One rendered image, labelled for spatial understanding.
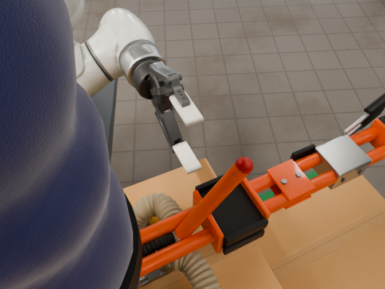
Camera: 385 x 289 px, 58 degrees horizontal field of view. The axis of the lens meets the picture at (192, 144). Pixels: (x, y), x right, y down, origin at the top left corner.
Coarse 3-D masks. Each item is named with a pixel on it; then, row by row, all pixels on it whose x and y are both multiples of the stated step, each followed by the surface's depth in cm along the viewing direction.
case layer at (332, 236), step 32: (320, 192) 116; (352, 192) 116; (288, 224) 109; (320, 224) 109; (352, 224) 109; (384, 224) 109; (288, 256) 103; (320, 256) 103; (352, 256) 103; (384, 256) 103; (288, 288) 97; (320, 288) 97; (352, 288) 97; (384, 288) 97
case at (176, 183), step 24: (144, 192) 71; (168, 192) 71; (192, 192) 71; (216, 264) 62; (240, 264) 62; (264, 264) 62; (144, 288) 59; (168, 288) 59; (240, 288) 59; (264, 288) 59
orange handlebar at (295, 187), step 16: (368, 128) 62; (384, 144) 60; (304, 160) 57; (272, 176) 55; (288, 176) 55; (304, 176) 55; (320, 176) 55; (256, 192) 55; (288, 192) 53; (304, 192) 53; (192, 208) 52; (272, 208) 52; (160, 224) 50; (176, 224) 51; (144, 240) 49; (192, 240) 49; (208, 240) 49; (160, 256) 47; (176, 256) 48; (144, 272) 47
